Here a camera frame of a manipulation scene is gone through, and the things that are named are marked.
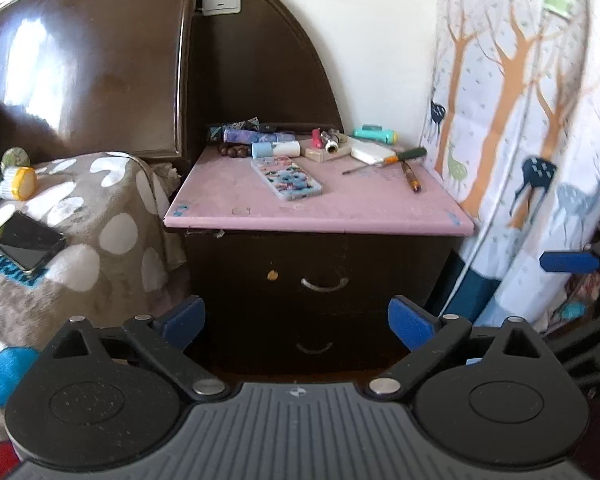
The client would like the white box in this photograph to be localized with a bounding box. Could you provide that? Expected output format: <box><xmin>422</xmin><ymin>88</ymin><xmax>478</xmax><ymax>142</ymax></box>
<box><xmin>347</xmin><ymin>136</ymin><xmax>396</xmax><ymax>165</ymax></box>

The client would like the purple folded umbrella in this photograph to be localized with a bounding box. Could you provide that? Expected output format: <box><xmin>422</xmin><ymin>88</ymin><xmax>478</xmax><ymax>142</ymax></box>
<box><xmin>223</xmin><ymin>129</ymin><xmax>296</xmax><ymax>144</ymax></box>

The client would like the teal toy flashlight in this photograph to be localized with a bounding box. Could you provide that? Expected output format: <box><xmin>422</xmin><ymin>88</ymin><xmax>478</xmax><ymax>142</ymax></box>
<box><xmin>351</xmin><ymin>125</ymin><xmax>398</xmax><ymax>145</ymax></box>

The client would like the dark wooden headboard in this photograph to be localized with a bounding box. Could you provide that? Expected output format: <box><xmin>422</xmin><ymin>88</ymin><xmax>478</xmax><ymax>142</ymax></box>
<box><xmin>0</xmin><ymin>0</ymin><xmax>342</xmax><ymax>164</ymax></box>

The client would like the grey spotted blanket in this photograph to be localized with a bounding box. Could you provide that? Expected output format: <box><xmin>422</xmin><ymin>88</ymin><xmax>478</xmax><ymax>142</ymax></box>
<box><xmin>0</xmin><ymin>152</ymin><xmax>188</xmax><ymax>442</ymax></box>

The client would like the small cardboard box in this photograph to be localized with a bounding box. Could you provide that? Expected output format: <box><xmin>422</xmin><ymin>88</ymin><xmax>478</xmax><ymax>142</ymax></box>
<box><xmin>301</xmin><ymin>140</ymin><xmax>351</xmax><ymax>164</ymax></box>

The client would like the black smartphone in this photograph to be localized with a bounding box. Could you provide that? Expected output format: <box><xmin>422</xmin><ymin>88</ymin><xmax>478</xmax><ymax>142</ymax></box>
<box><xmin>0</xmin><ymin>211</ymin><xmax>67</xmax><ymax>274</ymax></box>

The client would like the round green patterned tin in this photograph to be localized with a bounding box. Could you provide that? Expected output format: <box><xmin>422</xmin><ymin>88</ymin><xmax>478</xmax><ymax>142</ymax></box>
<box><xmin>1</xmin><ymin>146</ymin><xmax>31</xmax><ymax>171</ymax></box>

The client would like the lower drawer with handle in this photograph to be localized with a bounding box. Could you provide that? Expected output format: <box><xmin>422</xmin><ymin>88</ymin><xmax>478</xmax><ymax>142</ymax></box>
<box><xmin>185</xmin><ymin>311</ymin><xmax>408</xmax><ymax>378</ymax></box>

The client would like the deer print fabric wardrobe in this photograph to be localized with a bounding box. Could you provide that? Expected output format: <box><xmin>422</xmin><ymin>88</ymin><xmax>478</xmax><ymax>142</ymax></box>
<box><xmin>420</xmin><ymin>0</ymin><xmax>600</xmax><ymax>330</ymax></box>

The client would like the dark top drawer metal handle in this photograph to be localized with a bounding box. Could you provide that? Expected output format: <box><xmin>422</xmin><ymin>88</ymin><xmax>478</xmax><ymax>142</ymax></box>
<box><xmin>184</xmin><ymin>231</ymin><xmax>460</xmax><ymax>313</ymax></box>

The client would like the dark wooden nightstand pink top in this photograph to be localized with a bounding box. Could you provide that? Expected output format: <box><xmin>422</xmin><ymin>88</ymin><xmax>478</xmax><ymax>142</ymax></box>
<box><xmin>164</xmin><ymin>148</ymin><xmax>474</xmax><ymax>382</ymax></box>

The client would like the brown back scratcher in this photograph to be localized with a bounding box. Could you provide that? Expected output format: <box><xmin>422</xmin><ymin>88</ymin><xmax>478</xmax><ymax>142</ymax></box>
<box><xmin>401</xmin><ymin>162</ymin><xmax>422</xmax><ymax>193</ymax></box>

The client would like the green handled screwdriver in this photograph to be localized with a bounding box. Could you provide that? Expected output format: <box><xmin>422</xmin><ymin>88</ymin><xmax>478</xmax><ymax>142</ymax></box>
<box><xmin>342</xmin><ymin>148</ymin><xmax>427</xmax><ymax>176</ymax></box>

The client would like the colourful phone case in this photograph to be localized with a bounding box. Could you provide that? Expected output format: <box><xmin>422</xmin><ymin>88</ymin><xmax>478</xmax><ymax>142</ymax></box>
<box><xmin>251</xmin><ymin>156</ymin><xmax>323</xmax><ymax>200</ymax></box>

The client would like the brown bead bracelet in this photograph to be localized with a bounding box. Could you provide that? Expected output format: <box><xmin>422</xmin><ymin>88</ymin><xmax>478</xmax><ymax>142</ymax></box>
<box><xmin>217</xmin><ymin>142</ymin><xmax>254</xmax><ymax>158</ymax></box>

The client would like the yellow white round jar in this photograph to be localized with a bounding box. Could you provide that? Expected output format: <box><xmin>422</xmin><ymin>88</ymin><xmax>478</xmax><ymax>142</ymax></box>
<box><xmin>0</xmin><ymin>166</ymin><xmax>36</xmax><ymax>200</ymax></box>

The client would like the blue white cylinder bottle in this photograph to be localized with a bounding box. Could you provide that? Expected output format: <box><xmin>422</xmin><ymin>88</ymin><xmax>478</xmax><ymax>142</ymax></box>
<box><xmin>251</xmin><ymin>141</ymin><xmax>301</xmax><ymax>158</ymax></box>

